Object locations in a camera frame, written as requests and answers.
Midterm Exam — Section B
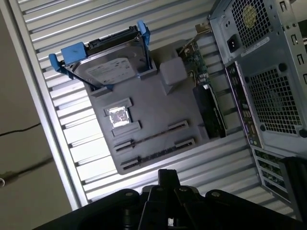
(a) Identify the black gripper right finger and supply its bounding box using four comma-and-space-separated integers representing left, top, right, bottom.
167, 169, 305, 230

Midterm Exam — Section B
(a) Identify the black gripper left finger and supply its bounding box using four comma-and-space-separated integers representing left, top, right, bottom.
33, 169, 169, 230

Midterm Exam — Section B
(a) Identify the grey parts rack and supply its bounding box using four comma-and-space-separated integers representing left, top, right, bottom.
85, 40, 209, 175

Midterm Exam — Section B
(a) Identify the silver CPU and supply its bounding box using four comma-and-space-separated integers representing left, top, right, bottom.
105, 104, 132, 128

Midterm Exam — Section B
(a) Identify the graphics card black cooler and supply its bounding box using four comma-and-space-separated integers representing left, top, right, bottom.
178, 23, 227, 139

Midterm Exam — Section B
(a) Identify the rear port panel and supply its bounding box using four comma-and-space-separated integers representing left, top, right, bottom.
225, 61, 264, 150

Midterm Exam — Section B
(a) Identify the hard disk in blue carrier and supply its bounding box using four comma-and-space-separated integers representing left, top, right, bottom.
48, 21, 151, 88

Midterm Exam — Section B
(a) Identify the black PC case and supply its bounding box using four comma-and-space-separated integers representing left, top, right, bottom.
206, 0, 307, 222

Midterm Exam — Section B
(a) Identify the black floor cable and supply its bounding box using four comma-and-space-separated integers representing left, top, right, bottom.
0, 122, 42, 138

